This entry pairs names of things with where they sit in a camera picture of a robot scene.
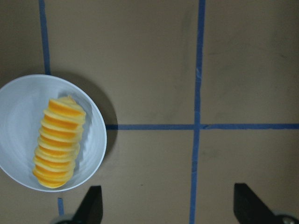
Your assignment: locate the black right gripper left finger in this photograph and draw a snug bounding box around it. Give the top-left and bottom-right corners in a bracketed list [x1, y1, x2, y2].
[71, 186, 103, 224]

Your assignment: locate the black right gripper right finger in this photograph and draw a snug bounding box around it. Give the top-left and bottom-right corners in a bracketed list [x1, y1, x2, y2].
[234, 183, 284, 224]

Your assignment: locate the yellow sliced bread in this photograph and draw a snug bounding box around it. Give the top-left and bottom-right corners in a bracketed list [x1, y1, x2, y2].
[32, 96, 86, 189]

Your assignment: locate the blue plate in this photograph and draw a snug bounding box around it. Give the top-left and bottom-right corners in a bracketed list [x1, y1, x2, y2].
[0, 74, 107, 192]

